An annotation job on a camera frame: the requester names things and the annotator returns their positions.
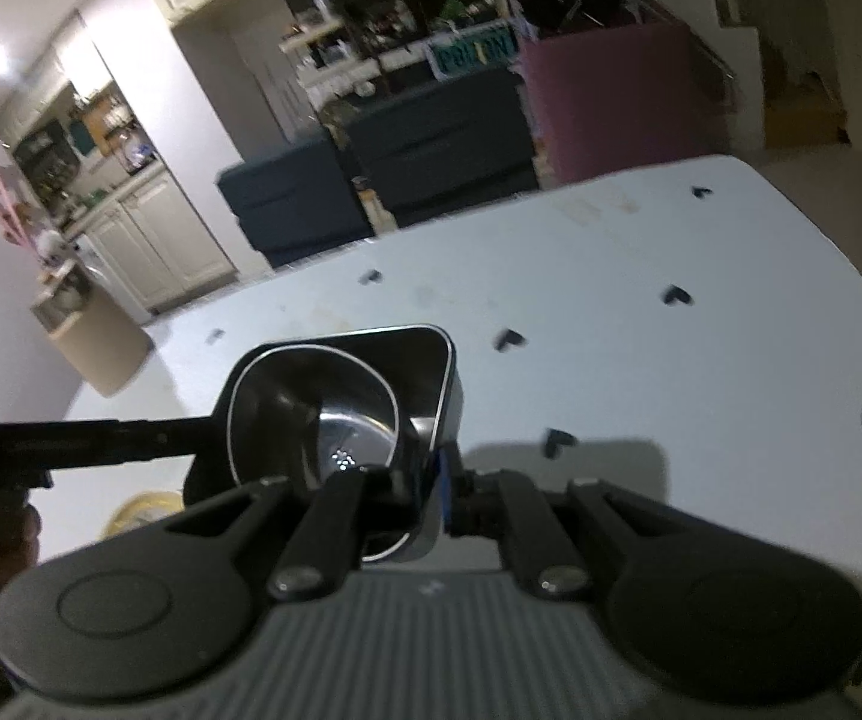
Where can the cardboard box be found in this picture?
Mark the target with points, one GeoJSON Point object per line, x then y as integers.
{"type": "Point", "coordinates": [802, 105]}

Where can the large square steel container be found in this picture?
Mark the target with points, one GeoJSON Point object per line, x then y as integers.
{"type": "Point", "coordinates": [431, 375]}

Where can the green sign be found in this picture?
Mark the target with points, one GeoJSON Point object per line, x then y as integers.
{"type": "Point", "coordinates": [472, 52]}

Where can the white kitchen cabinet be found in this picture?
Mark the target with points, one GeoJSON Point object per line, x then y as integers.
{"type": "Point", "coordinates": [153, 240]}

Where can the beige cylindrical bin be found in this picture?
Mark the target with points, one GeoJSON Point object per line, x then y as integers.
{"type": "Point", "coordinates": [97, 345]}

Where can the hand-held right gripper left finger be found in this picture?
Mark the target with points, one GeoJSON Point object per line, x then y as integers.
{"type": "Point", "coordinates": [341, 525]}

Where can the round steel bowl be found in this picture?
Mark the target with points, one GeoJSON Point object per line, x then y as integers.
{"type": "Point", "coordinates": [288, 412]}

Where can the pink rack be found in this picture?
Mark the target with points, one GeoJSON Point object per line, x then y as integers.
{"type": "Point", "coordinates": [3, 195]}

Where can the cluttered storage shelf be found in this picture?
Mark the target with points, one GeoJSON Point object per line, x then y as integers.
{"type": "Point", "coordinates": [371, 22]}

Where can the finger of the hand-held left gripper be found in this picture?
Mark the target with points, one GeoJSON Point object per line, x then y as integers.
{"type": "Point", "coordinates": [131, 439]}

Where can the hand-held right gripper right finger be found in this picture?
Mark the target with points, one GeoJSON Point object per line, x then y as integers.
{"type": "Point", "coordinates": [444, 487]}

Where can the scalloped floral ceramic bowl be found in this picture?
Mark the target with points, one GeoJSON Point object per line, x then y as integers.
{"type": "Point", "coordinates": [142, 510]}

